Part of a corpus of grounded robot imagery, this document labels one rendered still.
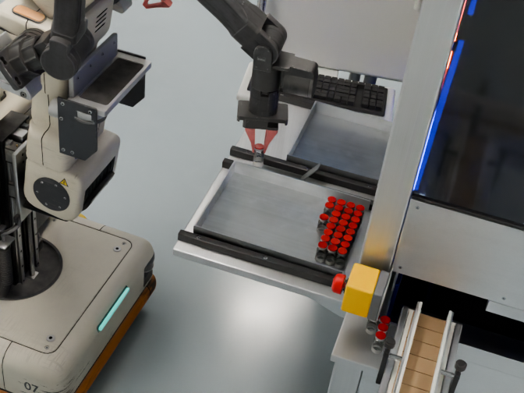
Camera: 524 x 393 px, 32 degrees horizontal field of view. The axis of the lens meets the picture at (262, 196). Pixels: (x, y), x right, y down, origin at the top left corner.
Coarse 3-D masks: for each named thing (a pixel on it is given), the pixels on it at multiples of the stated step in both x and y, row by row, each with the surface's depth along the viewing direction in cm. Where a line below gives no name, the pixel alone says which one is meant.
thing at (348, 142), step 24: (312, 120) 240; (336, 120) 241; (360, 120) 240; (384, 120) 238; (312, 144) 232; (336, 144) 233; (360, 144) 234; (384, 144) 235; (336, 168) 220; (360, 168) 226
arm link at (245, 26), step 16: (208, 0) 166; (224, 0) 165; (240, 0) 167; (224, 16) 168; (240, 16) 167; (256, 16) 168; (272, 16) 172; (240, 32) 168; (256, 32) 167; (272, 32) 170; (272, 48) 169
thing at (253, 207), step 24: (240, 168) 219; (216, 192) 208; (240, 192) 214; (264, 192) 215; (288, 192) 216; (312, 192) 216; (336, 192) 213; (216, 216) 207; (240, 216) 208; (264, 216) 209; (288, 216) 210; (312, 216) 210; (240, 240) 197; (264, 240) 202; (288, 240) 203; (312, 240) 204; (312, 264) 194
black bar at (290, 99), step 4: (280, 92) 246; (280, 96) 245; (284, 96) 244; (288, 96) 245; (292, 96) 245; (280, 100) 245; (284, 100) 245; (288, 100) 245; (292, 100) 244; (296, 100) 244; (300, 100) 244; (304, 100) 244; (308, 100) 244; (296, 104) 245; (300, 104) 244; (304, 104) 244; (308, 104) 243; (312, 104) 243; (308, 108) 244
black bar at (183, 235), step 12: (180, 240) 200; (192, 240) 198; (204, 240) 198; (216, 240) 198; (228, 252) 197; (240, 252) 196; (252, 252) 196; (264, 264) 196; (276, 264) 195; (288, 264) 195; (300, 276) 194; (312, 276) 193; (324, 276) 193
